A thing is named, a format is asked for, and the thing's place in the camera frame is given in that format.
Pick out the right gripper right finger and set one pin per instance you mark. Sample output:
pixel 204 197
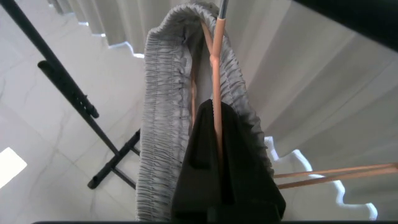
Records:
pixel 252 186

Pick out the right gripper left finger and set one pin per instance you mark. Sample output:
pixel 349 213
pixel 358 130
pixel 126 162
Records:
pixel 196 186

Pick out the pale grey shorts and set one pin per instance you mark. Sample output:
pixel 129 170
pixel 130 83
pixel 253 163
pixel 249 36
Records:
pixel 164 109

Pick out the pink clothes hanger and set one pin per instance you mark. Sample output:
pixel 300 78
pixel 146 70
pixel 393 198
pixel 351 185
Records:
pixel 216 93
pixel 342 174

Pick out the black clothes rack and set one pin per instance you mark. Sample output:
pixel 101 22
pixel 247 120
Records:
pixel 62 81

